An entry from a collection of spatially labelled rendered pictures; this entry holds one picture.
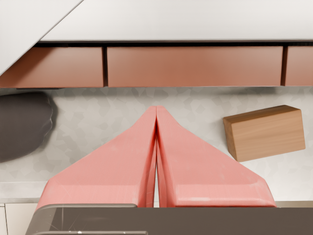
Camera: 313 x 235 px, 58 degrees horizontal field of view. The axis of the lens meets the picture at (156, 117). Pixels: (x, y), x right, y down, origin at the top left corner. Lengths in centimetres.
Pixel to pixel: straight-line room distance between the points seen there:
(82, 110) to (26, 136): 9
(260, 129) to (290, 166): 11
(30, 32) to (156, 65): 12
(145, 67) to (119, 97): 16
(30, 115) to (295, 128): 38
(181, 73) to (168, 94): 15
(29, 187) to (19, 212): 53
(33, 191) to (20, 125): 12
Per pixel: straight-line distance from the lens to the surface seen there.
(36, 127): 45
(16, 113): 46
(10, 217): 106
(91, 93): 45
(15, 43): 29
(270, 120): 42
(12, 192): 53
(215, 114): 45
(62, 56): 30
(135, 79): 29
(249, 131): 42
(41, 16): 28
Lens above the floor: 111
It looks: 80 degrees down
